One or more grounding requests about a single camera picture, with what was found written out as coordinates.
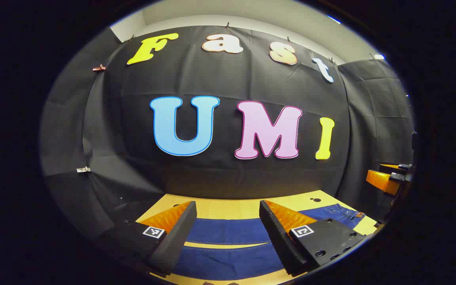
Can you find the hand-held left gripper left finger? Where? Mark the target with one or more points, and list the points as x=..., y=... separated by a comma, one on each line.
x=176, y=245

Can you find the red metal clip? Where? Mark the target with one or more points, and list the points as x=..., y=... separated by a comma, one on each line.
x=98, y=68

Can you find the white metal clip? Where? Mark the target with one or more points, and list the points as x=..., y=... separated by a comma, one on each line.
x=82, y=169

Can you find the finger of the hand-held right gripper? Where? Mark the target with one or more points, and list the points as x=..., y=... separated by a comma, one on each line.
x=400, y=177
x=405, y=166

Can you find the black backdrop cloth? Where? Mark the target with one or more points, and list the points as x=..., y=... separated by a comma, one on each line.
x=228, y=79

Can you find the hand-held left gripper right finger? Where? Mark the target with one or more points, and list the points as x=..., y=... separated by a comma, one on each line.
x=279, y=241

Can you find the blue denim jeans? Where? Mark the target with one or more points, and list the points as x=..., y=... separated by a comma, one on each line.
x=228, y=231

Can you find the white ceiling light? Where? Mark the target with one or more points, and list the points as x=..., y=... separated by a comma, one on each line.
x=379, y=56
x=334, y=19

